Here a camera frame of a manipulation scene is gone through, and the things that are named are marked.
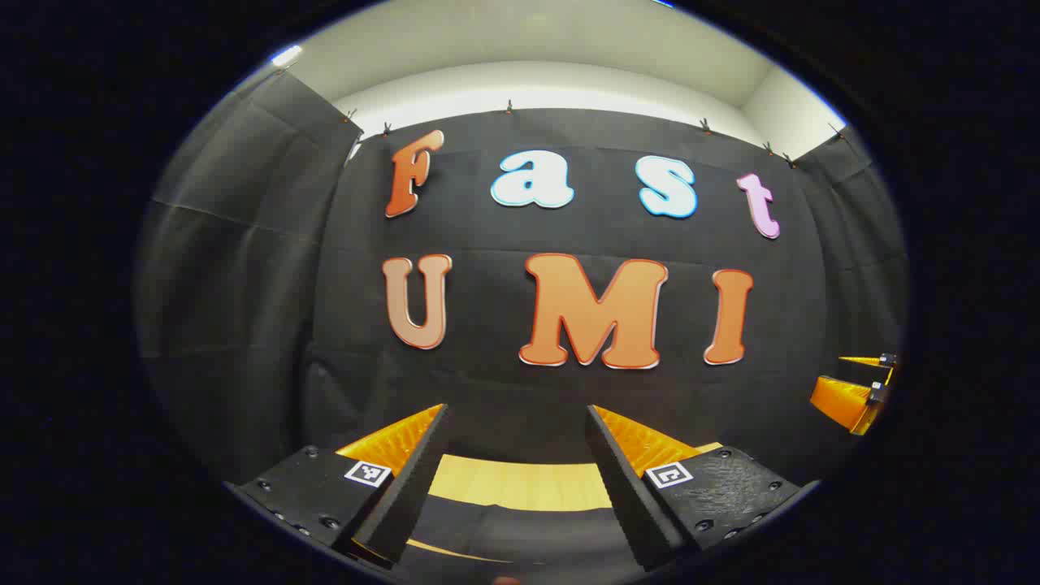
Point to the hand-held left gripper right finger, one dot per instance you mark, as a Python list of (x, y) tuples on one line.
[(627, 497)]

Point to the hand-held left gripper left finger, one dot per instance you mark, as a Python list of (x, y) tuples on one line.
[(405, 497)]

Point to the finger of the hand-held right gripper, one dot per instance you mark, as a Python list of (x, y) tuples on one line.
[(841, 402), (863, 360)]

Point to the dark grey jeans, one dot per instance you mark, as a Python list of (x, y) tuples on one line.
[(520, 532)]

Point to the black backdrop cloth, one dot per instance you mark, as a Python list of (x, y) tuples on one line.
[(487, 341)]

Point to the ceiling light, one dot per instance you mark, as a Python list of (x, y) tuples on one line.
[(286, 55)]

